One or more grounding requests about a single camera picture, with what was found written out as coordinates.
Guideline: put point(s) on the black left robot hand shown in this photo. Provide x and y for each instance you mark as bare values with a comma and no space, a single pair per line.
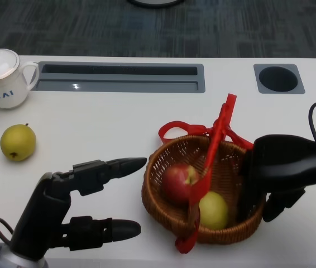
43,212

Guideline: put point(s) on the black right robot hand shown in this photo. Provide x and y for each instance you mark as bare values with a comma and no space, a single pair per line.
283,162

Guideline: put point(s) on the wicker basket with red ribbon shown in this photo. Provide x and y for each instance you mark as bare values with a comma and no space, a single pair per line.
174,149

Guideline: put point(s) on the red apple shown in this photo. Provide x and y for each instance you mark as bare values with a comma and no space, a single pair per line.
174,184

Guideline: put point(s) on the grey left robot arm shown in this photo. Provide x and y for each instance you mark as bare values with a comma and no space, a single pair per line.
4,258

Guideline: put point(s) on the yellow-green pear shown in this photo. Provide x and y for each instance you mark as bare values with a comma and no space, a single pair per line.
213,212
18,142

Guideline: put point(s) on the white ceramic mug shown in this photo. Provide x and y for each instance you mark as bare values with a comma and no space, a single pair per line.
4,95

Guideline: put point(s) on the black white chair base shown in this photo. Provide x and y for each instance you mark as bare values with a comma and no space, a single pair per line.
155,2

